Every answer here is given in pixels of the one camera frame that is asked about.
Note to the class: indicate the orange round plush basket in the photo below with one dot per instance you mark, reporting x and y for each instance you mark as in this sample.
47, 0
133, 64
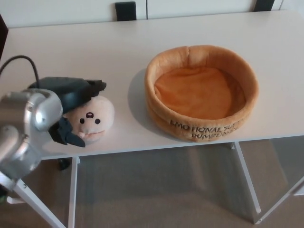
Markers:
161, 114

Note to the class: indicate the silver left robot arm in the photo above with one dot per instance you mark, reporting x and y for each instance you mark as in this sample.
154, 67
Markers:
26, 123

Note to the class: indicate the dark brown furniture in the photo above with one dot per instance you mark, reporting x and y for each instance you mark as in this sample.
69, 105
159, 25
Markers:
2, 35

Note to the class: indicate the black cabinet panel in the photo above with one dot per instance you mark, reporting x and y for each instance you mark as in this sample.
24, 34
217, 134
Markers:
125, 10
268, 1

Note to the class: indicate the pink plush dumpling toy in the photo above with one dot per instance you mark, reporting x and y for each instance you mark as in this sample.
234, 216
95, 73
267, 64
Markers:
102, 111

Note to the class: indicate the small black floor object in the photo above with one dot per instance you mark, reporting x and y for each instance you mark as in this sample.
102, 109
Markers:
63, 164

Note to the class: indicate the white table leg frame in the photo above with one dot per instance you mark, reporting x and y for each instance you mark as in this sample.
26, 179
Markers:
72, 190
247, 180

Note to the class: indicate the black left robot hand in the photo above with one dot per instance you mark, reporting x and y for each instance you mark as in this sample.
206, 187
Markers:
69, 90

